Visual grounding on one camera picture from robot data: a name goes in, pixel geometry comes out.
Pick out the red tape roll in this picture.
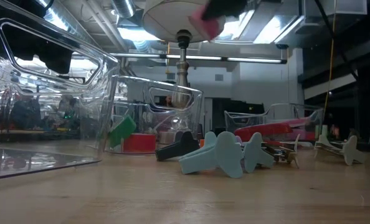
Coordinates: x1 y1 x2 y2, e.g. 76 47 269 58
122 133 157 154

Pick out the black staple remover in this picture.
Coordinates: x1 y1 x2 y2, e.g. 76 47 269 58
155 130 201 162

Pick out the white shade chrome table lamp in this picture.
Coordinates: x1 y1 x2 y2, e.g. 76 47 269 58
141 0 227 146

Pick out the red stapler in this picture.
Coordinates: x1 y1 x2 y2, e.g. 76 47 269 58
234 123 316 142

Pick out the yellow extension cord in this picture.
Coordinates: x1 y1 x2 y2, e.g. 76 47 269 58
323 0 338 116

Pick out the black cabinet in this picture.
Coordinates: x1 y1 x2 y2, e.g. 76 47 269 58
211 98 266 135

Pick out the long fluorescent light bar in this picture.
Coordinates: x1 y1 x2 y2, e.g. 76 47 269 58
110 52 288 65

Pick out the silver ceiling air duct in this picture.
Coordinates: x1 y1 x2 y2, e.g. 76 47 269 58
111 0 136 19

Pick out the ceiling light panel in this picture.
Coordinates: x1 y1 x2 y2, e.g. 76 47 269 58
253 14 306 44

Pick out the light blue staple remover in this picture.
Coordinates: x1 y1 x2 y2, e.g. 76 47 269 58
243 131 275 174
178 130 245 180

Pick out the pink tape roll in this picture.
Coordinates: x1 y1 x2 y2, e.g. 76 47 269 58
188 3 227 42

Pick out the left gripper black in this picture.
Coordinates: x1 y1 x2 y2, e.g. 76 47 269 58
0 0 82 75

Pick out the clear plastic tray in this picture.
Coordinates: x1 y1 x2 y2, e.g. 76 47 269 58
105 75 204 155
224 102 325 144
0 0 121 182

